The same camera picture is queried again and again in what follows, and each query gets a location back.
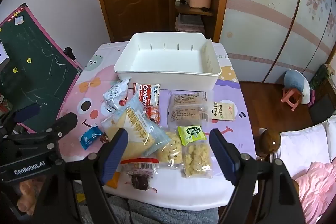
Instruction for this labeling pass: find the orange white snack bar wrapper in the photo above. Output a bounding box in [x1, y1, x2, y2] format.
[105, 171, 121, 189]

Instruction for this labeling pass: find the small blue candy packet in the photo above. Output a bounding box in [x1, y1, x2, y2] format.
[79, 124, 103, 150]

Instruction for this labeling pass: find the yellow rice crisp bag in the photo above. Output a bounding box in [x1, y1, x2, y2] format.
[157, 130, 183, 168]
[183, 141, 212, 178]

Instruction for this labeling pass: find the red label dark candy bag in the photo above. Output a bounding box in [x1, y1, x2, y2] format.
[120, 157, 159, 191]

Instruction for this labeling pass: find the silver jujube snack bag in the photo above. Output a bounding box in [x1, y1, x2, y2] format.
[103, 79, 130, 110]

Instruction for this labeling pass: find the red jujube walnut candy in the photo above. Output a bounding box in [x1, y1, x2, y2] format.
[144, 106, 161, 124]

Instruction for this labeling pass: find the clear bag of biscuits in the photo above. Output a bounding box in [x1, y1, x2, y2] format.
[167, 91, 213, 127]

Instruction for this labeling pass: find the person's left hand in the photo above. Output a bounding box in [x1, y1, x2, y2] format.
[17, 179, 43, 215]

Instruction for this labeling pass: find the pink cartoon tablecloth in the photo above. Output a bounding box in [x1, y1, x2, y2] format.
[56, 41, 257, 212]

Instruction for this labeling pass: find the beige soda cracker pack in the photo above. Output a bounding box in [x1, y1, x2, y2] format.
[212, 102, 235, 121]

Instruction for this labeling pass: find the white pillow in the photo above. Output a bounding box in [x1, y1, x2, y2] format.
[269, 115, 335, 179]

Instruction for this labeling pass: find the red white cookies pack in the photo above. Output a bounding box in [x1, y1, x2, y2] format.
[133, 83, 161, 106]

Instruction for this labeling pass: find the black clamp knob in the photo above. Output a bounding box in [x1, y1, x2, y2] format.
[63, 47, 76, 61]

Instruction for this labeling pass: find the pink plastic stool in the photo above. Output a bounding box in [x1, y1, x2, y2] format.
[281, 88, 302, 111]

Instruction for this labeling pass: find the pink blanket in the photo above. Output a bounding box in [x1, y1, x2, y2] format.
[296, 160, 336, 223]

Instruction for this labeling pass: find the white plastic storage bin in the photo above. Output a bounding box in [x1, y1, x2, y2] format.
[114, 32, 222, 91]

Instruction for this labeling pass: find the pastel sliding wardrobe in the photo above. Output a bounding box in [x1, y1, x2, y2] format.
[220, 0, 335, 83]

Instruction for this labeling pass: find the folded pink cloth stack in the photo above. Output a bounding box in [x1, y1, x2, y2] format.
[175, 14, 205, 34]

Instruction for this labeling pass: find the wooden bed post knob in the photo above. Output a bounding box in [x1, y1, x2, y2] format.
[256, 128, 281, 157]

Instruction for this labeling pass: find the green chalkboard pink frame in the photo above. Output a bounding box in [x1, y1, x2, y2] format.
[1, 3, 82, 132]

